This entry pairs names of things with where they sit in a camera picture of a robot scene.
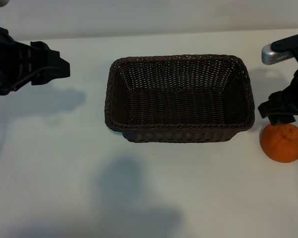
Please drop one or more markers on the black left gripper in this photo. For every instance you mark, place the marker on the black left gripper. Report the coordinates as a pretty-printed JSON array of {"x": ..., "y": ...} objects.
[{"x": 7, "y": 62}]

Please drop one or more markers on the orange fruit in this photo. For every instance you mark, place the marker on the orange fruit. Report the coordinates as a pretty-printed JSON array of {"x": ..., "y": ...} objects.
[{"x": 280, "y": 146}]

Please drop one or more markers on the dark brown wicker basket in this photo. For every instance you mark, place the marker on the dark brown wicker basket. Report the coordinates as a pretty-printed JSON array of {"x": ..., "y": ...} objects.
[{"x": 176, "y": 106}]

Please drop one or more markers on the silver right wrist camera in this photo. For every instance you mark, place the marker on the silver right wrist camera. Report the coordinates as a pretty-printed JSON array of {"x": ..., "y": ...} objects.
[{"x": 273, "y": 55}]

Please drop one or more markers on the black right camera bracket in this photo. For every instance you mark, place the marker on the black right camera bracket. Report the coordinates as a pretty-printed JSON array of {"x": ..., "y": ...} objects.
[{"x": 295, "y": 41}]

